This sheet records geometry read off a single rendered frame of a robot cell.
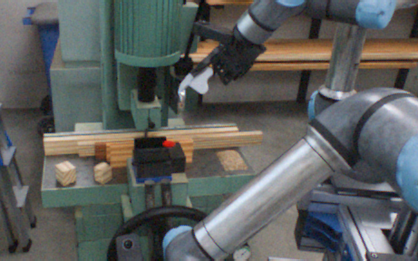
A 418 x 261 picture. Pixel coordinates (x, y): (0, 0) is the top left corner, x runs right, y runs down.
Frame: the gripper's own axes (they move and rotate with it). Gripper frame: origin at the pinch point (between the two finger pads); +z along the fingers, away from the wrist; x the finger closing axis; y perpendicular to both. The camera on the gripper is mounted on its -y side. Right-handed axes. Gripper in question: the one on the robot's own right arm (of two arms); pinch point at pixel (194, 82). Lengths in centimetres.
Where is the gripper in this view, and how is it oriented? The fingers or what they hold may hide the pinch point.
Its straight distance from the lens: 104.3
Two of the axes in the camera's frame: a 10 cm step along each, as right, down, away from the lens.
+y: 6.0, 7.7, -2.1
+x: 6.6, -3.3, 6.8
